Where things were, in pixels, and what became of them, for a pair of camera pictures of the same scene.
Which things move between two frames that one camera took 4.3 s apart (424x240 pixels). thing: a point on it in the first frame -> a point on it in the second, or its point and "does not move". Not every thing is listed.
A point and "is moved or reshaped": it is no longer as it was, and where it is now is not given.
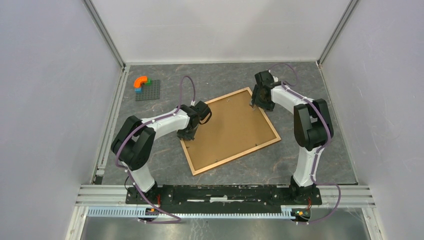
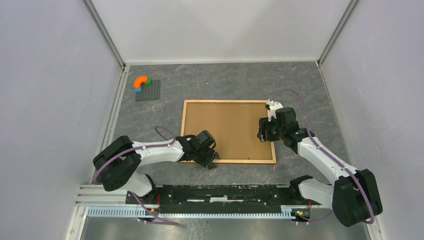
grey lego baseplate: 149,91 does not move
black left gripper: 187,136 -> 206,163
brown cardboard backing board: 235,126 is moved or reshaped
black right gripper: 269,106 -> 261,133
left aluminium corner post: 99,21 does not move
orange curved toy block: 138,80 does not move
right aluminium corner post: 349,8 does not move
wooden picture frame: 277,136 is moved or reshaped
